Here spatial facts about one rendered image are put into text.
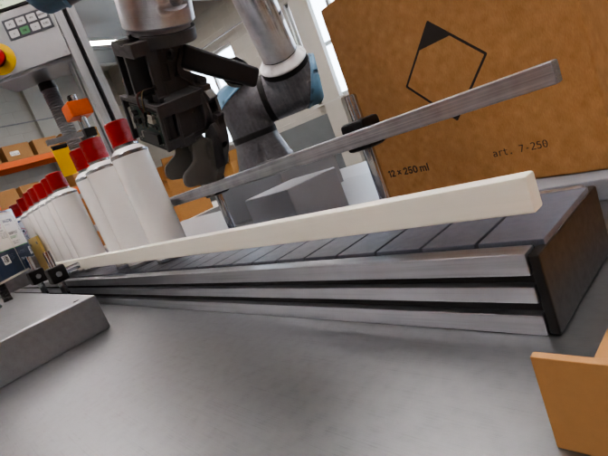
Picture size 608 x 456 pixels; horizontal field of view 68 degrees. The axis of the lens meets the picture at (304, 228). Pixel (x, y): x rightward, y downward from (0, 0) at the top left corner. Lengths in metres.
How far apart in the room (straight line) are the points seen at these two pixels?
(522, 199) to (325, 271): 0.16
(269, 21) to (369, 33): 0.46
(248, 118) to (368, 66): 0.56
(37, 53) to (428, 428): 1.00
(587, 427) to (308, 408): 0.14
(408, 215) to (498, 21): 0.26
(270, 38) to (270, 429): 0.88
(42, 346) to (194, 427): 0.38
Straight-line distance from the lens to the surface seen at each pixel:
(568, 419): 0.20
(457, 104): 0.34
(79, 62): 1.07
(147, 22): 0.51
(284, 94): 1.10
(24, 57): 1.10
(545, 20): 0.48
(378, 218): 0.31
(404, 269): 0.30
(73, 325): 0.67
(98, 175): 0.74
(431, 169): 0.59
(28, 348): 0.66
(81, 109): 1.00
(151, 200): 0.66
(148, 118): 0.52
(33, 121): 9.46
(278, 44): 1.06
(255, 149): 1.12
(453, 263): 0.28
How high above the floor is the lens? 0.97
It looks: 10 degrees down
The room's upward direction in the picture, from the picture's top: 21 degrees counter-clockwise
